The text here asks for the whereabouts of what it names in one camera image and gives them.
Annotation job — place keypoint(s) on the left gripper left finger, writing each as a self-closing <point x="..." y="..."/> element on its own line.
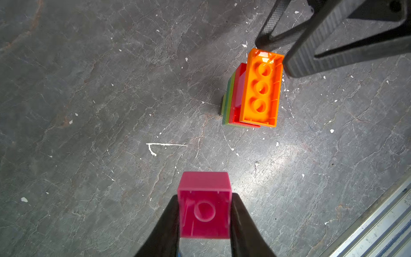
<point x="164" y="239"/>

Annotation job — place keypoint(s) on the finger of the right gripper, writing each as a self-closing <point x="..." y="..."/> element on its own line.
<point x="282" y="28"/>
<point x="349" y="32"/>

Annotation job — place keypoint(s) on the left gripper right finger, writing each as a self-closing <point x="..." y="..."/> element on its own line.
<point x="245" y="238"/>

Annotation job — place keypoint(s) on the orange lego brick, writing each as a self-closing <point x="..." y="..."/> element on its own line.
<point x="261" y="94"/>

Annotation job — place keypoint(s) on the magenta lego brick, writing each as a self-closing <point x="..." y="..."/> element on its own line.
<point x="204" y="205"/>

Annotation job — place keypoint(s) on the lime green long brick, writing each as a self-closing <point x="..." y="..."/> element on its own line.
<point x="228" y="106"/>

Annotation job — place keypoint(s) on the red lego brick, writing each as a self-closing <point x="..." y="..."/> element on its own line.
<point x="237" y="95"/>

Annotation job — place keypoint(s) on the dark green lego brick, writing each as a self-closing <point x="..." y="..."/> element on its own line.
<point x="223" y="108"/>

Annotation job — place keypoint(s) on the aluminium mounting rail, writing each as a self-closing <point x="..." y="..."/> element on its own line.
<point x="383" y="230"/>

